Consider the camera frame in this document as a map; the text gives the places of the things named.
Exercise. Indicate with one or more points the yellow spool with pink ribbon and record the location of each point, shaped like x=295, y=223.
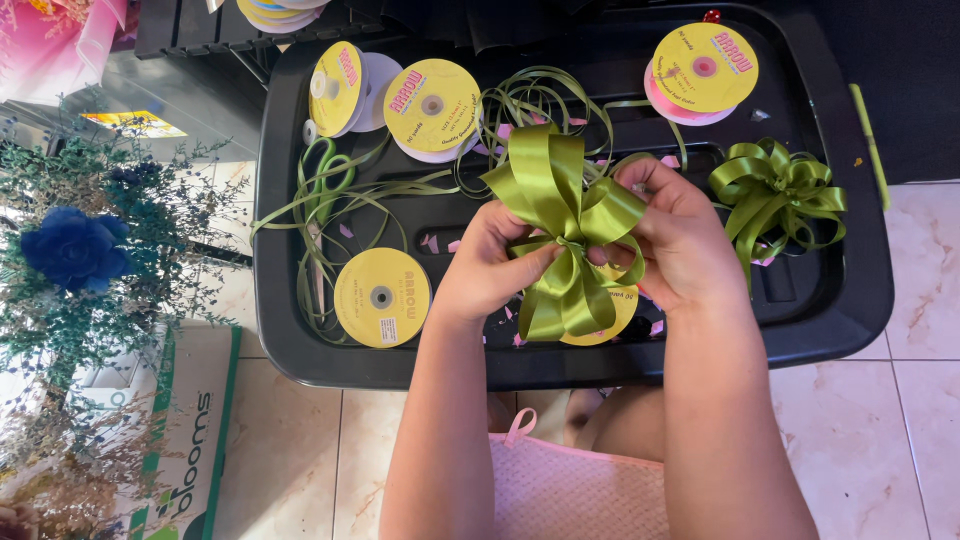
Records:
x=701, y=71

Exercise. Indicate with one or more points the black plastic container lid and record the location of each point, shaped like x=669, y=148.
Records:
x=817, y=300

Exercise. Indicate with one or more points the black slatted rack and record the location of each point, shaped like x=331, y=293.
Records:
x=195, y=26

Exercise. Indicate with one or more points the loose thin green ribbon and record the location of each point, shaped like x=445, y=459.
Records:
x=360, y=199

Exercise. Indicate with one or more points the blue dried flower bouquet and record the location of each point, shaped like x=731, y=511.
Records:
x=82, y=255

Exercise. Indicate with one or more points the green satin ribbon bow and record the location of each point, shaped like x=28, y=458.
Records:
x=570, y=232

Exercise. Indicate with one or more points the partly hidden yellow spool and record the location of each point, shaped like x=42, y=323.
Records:
x=616, y=321

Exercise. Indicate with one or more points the yellow green stick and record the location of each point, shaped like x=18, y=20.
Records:
x=870, y=146

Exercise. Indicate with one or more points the finished green ribbon bow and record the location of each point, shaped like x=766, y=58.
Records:
x=776, y=199

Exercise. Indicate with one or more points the pink textured clothing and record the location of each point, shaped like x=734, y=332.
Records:
x=577, y=491

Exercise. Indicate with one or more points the upright yellow ribbon spool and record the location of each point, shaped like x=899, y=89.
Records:
x=339, y=88

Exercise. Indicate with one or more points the white and green carton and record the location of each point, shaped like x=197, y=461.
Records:
x=191, y=442

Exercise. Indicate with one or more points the person's right hand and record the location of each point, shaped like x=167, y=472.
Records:
x=686, y=236

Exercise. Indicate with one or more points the pink wrapped bouquet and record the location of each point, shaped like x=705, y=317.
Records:
x=56, y=41

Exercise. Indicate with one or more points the person's left hand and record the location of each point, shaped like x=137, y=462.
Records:
x=480, y=270

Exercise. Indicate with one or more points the yellow spool with white ribbon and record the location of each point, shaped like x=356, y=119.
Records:
x=432, y=109

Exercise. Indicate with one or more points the stack of ribbon spools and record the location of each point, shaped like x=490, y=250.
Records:
x=276, y=11

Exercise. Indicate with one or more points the person's legs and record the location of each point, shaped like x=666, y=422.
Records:
x=577, y=420

